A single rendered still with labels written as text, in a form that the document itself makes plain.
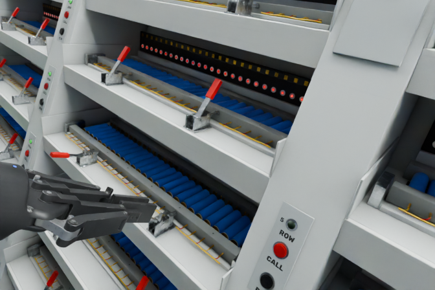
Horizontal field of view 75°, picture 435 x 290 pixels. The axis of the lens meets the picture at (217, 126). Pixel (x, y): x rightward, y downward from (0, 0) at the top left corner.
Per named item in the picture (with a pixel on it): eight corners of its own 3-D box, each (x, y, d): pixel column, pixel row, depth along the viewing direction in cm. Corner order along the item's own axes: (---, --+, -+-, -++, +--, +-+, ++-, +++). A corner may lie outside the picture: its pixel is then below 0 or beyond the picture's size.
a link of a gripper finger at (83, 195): (20, 217, 31) (15, 210, 31) (102, 215, 40) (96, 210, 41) (37, 184, 31) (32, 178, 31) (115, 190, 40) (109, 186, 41)
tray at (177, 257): (213, 326, 40) (223, 278, 36) (44, 151, 75) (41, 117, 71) (283, 252, 55) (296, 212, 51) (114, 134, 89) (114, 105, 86)
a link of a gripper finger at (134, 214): (110, 206, 37) (122, 219, 36) (138, 208, 41) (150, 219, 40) (104, 217, 37) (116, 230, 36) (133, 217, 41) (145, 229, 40)
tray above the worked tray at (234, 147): (263, 206, 38) (288, 108, 32) (64, 82, 72) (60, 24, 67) (322, 162, 52) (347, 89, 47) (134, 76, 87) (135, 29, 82)
